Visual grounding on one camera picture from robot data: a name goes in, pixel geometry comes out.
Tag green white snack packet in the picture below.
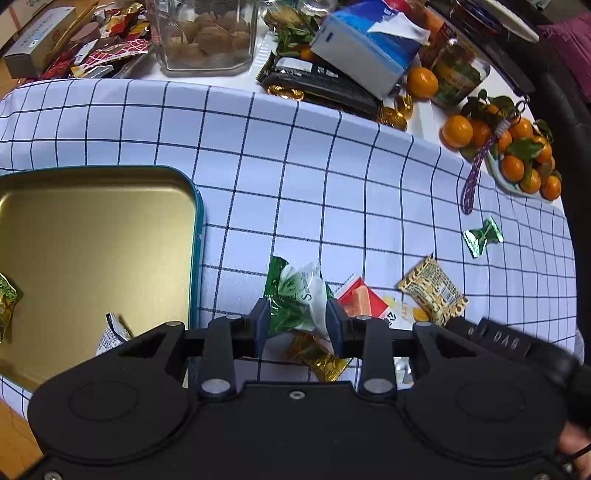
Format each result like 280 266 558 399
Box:
264 256 336 337

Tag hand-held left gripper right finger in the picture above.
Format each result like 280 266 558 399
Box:
326 300 479 400

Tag person's right hand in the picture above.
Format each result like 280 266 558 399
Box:
558 425 591 466

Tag silver snack packet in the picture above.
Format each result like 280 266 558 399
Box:
394 357 415 387

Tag green yellow snack packet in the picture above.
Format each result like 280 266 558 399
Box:
0 272 22 343

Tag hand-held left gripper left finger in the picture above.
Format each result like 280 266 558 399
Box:
117 298 270 400

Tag green leafy sprig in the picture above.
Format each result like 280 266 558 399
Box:
274 17 320 62

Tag pile of leafy tangerines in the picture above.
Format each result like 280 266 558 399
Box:
462 89 564 201

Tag purple lanyard strap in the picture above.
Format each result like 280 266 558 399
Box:
461 99 530 216

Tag black chair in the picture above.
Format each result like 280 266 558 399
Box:
480 41 591 333

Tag blue white tissue box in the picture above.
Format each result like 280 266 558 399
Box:
310 0 433 100

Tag grey cardboard carton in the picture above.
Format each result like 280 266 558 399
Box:
2 6 78 79

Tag pale green plate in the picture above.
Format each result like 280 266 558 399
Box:
484 147 562 204

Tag labelled glass jar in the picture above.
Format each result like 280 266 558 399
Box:
417 0 493 110

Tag beige nut snack packet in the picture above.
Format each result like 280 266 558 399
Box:
397 255 470 328

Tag black chocolate packet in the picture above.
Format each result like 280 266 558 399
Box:
256 52 382 117

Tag pile of red snack wrappers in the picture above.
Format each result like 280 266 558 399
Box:
36 2 156 82

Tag red white snack bar packet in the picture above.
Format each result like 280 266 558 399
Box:
332 274 432 331

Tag white blue checked tablecloth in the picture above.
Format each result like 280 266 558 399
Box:
0 78 579 416

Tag pink cloth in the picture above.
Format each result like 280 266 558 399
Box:
537 18 591 103

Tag gold tin tray teal rim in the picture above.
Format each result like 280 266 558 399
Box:
0 165 206 394

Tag white dark print snack packet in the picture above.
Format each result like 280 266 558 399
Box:
94 312 133 357

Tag glass jar of cookies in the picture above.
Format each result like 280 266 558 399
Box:
147 0 260 77

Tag single tangerine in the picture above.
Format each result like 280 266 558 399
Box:
406 66 440 100
441 114 475 149

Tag small clear glass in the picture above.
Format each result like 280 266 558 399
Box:
299 0 341 14

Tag gold yellow candy wrapper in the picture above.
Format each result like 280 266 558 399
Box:
288 329 352 383

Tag green foil candy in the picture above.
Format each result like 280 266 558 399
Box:
462 216 505 260

